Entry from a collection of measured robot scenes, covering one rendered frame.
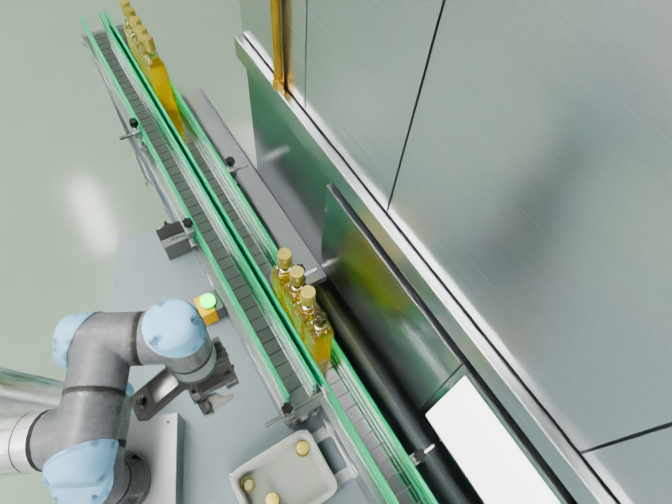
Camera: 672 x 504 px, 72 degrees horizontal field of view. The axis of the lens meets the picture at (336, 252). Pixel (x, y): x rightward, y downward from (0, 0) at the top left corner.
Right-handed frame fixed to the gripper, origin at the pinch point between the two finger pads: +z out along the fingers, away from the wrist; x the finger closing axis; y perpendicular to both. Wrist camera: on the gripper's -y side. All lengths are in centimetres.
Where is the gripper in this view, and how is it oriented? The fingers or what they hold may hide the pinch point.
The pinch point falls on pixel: (202, 399)
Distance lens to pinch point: 97.4
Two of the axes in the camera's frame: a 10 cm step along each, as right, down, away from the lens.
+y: 8.5, -4.1, 3.3
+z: -0.7, 5.3, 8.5
